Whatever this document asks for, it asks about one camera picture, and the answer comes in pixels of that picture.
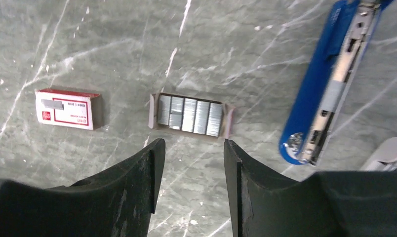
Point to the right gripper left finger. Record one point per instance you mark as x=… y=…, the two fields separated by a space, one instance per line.
x=116 y=202

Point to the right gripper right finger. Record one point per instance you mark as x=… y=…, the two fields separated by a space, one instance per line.
x=265 y=203

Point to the red white staple box sleeve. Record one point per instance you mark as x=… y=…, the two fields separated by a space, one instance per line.
x=82 y=110

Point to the staple tray with staples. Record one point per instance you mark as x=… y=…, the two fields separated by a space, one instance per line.
x=190 y=116

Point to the light blue small stapler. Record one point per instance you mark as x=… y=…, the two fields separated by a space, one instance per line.
x=384 y=158

